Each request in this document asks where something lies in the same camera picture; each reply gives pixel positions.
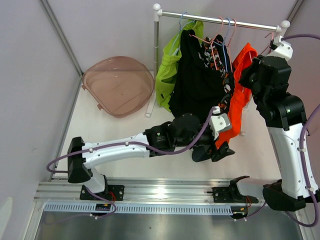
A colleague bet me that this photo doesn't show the dark navy shorts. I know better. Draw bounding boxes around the dark navy shorts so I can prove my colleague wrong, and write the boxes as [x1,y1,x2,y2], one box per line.
[191,145,211,163]

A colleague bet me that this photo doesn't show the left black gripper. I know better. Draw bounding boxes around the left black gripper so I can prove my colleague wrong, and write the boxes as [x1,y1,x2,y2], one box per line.
[174,122,234,161]

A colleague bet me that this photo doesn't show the light blue hanger left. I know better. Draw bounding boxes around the light blue hanger left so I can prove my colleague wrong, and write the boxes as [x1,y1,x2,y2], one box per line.
[169,11,195,56]

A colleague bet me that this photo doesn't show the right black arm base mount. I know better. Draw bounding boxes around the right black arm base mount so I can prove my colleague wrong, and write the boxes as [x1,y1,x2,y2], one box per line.
[207,175,259,204]

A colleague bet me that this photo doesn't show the grey slotted cable duct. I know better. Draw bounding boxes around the grey slotted cable duct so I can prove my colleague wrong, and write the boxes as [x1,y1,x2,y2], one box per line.
[44,201,233,216]

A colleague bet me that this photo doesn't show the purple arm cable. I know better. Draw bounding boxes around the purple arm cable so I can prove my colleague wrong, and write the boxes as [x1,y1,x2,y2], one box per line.
[281,33,320,228]
[46,107,215,174]

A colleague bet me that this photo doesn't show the translucent pink plastic basket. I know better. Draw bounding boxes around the translucent pink plastic basket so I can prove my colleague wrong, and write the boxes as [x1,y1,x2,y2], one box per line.
[82,56,155,119]

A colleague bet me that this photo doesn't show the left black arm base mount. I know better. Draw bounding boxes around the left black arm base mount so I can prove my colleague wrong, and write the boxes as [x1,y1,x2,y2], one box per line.
[79,184,125,201]

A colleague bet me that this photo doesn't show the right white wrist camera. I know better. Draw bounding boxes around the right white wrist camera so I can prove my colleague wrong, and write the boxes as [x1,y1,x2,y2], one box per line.
[267,35,293,62]

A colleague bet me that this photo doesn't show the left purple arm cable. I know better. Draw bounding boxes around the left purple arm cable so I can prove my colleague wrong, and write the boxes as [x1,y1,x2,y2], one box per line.
[46,107,215,174]

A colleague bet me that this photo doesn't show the aluminium extrusion rail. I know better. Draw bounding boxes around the aluminium extrusion rail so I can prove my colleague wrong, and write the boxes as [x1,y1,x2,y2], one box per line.
[34,178,230,204]

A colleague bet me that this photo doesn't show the lime green shorts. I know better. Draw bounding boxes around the lime green shorts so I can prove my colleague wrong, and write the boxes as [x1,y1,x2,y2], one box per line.
[155,20,204,112]

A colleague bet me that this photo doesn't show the black shorts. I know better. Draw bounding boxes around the black shorts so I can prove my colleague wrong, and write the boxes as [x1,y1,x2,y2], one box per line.
[168,30,225,123]

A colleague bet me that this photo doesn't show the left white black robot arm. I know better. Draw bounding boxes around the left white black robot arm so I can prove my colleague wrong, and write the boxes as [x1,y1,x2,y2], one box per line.
[67,113,235,200]

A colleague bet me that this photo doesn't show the pink hanger with navy shorts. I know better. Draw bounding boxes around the pink hanger with navy shorts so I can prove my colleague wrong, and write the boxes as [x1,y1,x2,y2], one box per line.
[226,18,237,73]

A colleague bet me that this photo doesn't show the camouflage patterned shorts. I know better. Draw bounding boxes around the camouflage patterned shorts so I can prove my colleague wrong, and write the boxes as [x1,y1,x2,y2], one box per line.
[200,34,235,113]

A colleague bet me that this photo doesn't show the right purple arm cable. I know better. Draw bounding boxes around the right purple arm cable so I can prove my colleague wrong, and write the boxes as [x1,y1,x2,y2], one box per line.
[281,33,320,228]

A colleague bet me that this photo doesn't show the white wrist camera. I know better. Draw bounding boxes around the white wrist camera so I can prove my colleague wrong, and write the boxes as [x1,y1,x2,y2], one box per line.
[209,106,232,140]
[267,35,293,62]

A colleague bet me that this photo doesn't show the orange shorts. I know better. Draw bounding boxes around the orange shorts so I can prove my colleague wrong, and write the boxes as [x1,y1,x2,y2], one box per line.
[215,43,258,149]

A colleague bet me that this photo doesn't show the white metal clothes rack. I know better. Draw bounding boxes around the white metal clothes rack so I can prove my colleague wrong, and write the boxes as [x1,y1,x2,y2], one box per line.
[144,3,291,118]

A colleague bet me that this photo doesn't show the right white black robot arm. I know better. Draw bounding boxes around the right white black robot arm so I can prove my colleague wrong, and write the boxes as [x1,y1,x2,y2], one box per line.
[228,55,320,212]

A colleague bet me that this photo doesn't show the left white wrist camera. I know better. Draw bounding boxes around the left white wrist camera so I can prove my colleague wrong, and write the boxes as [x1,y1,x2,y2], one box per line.
[209,106,232,140]

